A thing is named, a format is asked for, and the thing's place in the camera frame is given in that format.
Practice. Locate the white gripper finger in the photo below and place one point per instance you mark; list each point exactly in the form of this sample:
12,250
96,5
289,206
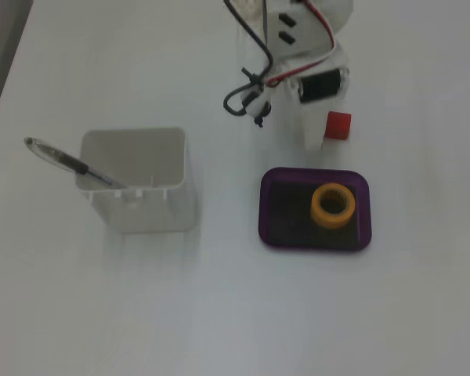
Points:
288,105
314,129

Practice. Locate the white plastic container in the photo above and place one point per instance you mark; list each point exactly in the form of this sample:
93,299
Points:
152,213

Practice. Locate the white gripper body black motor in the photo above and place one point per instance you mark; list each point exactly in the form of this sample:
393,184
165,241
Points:
320,87

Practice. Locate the purple metal tray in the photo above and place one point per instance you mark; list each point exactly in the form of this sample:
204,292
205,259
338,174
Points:
290,207

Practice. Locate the black ballpoint pen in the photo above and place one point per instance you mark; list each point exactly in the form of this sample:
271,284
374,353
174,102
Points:
62,158

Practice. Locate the red block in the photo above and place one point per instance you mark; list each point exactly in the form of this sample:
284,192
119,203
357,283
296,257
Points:
338,125

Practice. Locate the yellow tape roll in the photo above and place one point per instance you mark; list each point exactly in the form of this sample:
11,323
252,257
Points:
317,213

